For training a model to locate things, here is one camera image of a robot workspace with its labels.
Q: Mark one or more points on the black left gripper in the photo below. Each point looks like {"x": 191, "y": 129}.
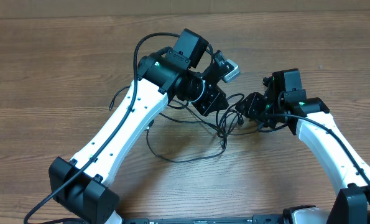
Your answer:
{"x": 212, "y": 99}

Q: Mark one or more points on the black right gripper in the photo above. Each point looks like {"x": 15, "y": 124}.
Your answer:
{"x": 252, "y": 106}

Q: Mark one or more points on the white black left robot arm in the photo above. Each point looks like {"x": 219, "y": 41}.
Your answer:
{"x": 189, "y": 71}

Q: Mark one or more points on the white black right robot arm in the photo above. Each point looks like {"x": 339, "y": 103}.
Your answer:
{"x": 285, "y": 102}

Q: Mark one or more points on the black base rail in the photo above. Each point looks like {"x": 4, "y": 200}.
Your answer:
{"x": 255, "y": 219}

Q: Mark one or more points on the brown cardboard wall panel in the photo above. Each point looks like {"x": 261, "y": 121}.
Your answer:
{"x": 25, "y": 9}

